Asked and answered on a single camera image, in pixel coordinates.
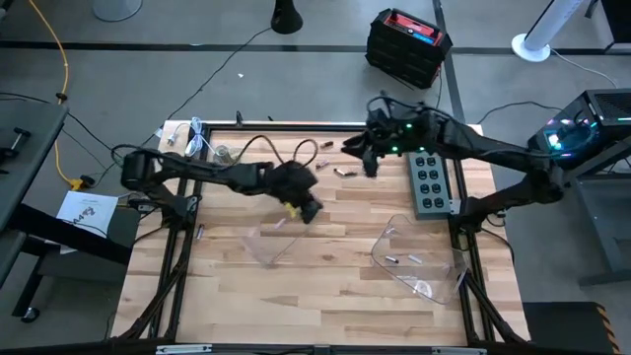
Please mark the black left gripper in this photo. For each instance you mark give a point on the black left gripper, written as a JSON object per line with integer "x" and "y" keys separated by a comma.
{"x": 293, "y": 182}

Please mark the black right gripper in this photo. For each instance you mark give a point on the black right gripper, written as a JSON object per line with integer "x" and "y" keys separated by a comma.
{"x": 384, "y": 133}

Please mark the dark cylindrical battery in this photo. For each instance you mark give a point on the dark cylindrical battery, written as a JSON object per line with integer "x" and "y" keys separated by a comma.
{"x": 327, "y": 144}
{"x": 351, "y": 173}

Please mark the silver cylindrical battery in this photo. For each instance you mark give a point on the silver cylindrical battery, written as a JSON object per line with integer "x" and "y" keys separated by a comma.
{"x": 415, "y": 259}
{"x": 322, "y": 164}

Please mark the clear plastic bin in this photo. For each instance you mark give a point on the clear plastic bin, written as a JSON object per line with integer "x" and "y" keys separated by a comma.
{"x": 268, "y": 246}
{"x": 419, "y": 276}

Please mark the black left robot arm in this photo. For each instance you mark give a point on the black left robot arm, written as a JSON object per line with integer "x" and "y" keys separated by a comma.
{"x": 197, "y": 170}

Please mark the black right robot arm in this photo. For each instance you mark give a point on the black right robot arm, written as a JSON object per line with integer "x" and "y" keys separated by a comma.
{"x": 493, "y": 149}

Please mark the glass jar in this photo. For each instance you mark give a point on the glass jar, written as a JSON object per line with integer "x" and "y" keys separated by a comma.
{"x": 224, "y": 154}

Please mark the black and red tool case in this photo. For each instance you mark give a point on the black and red tool case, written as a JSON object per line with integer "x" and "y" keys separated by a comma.
{"x": 404, "y": 54}

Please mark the black stand base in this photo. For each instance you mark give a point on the black stand base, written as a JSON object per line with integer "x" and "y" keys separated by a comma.
{"x": 287, "y": 22}

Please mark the white fan base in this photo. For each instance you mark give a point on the white fan base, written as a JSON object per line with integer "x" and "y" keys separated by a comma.
{"x": 530, "y": 48}

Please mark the white paper sheet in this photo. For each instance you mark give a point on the white paper sheet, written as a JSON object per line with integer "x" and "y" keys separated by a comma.
{"x": 98, "y": 199}

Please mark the black desk base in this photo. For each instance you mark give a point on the black desk base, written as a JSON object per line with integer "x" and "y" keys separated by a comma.
{"x": 74, "y": 235}

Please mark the computer case with RGB lights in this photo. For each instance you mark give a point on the computer case with RGB lights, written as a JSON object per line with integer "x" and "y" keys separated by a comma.
{"x": 606, "y": 106}

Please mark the grey metal stand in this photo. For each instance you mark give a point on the grey metal stand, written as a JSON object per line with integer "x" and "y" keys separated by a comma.
{"x": 606, "y": 222}

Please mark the black hazard-striped mat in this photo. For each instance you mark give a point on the black hazard-striped mat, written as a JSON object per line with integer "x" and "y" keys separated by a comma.
{"x": 562, "y": 330}

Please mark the grey desk top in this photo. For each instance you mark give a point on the grey desk top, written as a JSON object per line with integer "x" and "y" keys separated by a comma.
{"x": 39, "y": 187}

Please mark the dark cabinet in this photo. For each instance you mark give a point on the dark cabinet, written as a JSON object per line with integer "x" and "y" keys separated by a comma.
{"x": 617, "y": 24}

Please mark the black caster wheel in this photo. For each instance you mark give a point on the black caster wheel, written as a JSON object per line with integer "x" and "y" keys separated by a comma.
{"x": 30, "y": 315}

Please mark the black clamp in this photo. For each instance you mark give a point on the black clamp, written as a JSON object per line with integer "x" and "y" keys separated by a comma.
{"x": 20, "y": 135}

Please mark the black aluminium frame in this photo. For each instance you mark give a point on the black aluminium frame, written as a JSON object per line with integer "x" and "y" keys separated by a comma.
{"x": 296, "y": 126}

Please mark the silver metal bracket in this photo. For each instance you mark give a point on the silver metal bracket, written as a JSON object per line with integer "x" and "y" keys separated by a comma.
{"x": 182, "y": 349}
{"x": 458, "y": 351}

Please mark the grey round pedestal base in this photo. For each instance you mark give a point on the grey round pedestal base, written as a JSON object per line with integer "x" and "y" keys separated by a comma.
{"x": 117, "y": 10}

